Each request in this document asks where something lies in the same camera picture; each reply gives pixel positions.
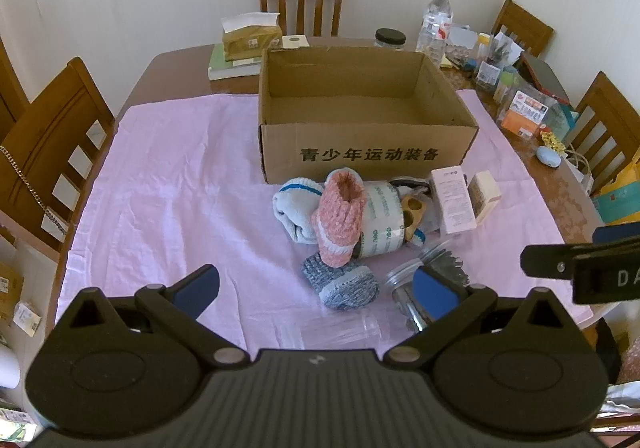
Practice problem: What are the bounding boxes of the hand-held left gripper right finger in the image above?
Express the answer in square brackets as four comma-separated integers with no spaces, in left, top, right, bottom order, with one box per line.
[382,264,583,370]

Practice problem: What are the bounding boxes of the brown tissue box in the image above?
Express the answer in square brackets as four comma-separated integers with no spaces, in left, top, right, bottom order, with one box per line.
[220,11,283,62]

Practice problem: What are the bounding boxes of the clear plastic container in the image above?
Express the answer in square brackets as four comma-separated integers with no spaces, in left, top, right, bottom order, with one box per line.
[280,314,383,350]

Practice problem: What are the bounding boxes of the pink carton box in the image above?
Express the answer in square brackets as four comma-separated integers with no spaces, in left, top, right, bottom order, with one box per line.
[431,167,478,235]

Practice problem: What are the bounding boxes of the yellow and teal bag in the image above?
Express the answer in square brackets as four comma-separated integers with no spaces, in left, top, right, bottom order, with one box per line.
[597,148,640,224]

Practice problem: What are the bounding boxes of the blue grey knitted sock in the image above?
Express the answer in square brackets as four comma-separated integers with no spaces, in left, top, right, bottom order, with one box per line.
[300,252,381,310]

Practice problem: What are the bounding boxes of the metal chain strap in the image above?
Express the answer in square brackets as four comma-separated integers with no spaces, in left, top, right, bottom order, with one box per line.
[0,144,71,235]

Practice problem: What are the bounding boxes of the brown wooden door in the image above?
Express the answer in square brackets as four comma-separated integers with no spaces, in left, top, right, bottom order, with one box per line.
[0,36,31,129]

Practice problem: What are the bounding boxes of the pill blister packs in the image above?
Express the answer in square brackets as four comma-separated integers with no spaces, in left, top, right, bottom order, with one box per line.
[444,43,477,72]

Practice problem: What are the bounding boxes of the clear plastic water bottle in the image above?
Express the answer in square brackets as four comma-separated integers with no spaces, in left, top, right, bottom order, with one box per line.
[416,0,455,65]

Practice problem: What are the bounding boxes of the dark cloth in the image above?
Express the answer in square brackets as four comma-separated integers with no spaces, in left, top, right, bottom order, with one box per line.
[595,318,626,385]

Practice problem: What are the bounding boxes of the brown cardboard box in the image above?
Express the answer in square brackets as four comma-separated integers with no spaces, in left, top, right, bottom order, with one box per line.
[257,47,480,185]

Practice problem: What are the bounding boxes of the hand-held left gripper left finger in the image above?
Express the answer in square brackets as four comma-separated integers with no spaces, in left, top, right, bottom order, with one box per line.
[65,264,251,370]

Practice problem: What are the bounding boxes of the small white label bottle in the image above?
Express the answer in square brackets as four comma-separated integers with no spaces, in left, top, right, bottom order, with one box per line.
[475,59,502,93]

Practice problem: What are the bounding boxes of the green lidded bottle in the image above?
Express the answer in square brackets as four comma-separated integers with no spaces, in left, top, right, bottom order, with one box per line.
[495,68,520,105]

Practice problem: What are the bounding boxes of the brown carton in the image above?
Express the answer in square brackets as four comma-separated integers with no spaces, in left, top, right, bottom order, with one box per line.
[0,262,25,326]

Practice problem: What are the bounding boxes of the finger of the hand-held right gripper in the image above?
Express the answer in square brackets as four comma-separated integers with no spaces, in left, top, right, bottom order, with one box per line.
[593,223,640,244]
[520,234,640,279]

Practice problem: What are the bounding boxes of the orange packet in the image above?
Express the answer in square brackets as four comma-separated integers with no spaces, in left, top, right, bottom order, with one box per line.
[500,91,548,139]

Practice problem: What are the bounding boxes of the green book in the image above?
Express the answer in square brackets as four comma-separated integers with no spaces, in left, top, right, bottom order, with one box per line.
[207,43,263,82]

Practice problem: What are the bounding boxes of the clear jar with dark contents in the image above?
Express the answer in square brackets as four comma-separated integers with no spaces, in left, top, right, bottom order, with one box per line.
[384,259,431,331]

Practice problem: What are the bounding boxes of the small beige box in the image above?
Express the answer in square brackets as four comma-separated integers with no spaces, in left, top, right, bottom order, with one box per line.
[467,171,502,224]

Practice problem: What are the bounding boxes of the dark red smartphone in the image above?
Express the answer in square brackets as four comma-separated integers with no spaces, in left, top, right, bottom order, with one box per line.
[517,51,571,105]

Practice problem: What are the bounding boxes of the yellow dried flowers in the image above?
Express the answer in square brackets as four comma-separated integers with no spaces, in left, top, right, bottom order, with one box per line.
[539,129,567,152]

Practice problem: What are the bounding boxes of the printed clear tape roll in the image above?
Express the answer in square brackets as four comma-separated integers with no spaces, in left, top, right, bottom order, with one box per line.
[352,181,408,259]

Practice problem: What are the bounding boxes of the glass jar with black lid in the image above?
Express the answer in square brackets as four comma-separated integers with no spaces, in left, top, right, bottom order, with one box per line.
[374,28,407,50]

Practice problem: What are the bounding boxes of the clear jar of grey screws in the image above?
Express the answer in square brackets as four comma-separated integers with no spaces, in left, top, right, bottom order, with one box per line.
[420,239,472,286]

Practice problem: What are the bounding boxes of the white sock with blue stripe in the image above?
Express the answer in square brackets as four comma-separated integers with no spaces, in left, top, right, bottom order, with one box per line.
[272,177,328,244]

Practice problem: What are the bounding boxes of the pink knitted sock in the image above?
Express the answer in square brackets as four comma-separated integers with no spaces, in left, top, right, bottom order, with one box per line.
[310,168,371,266]

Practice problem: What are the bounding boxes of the pink tablecloth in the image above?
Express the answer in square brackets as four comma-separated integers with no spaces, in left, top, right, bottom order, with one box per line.
[55,89,596,354]

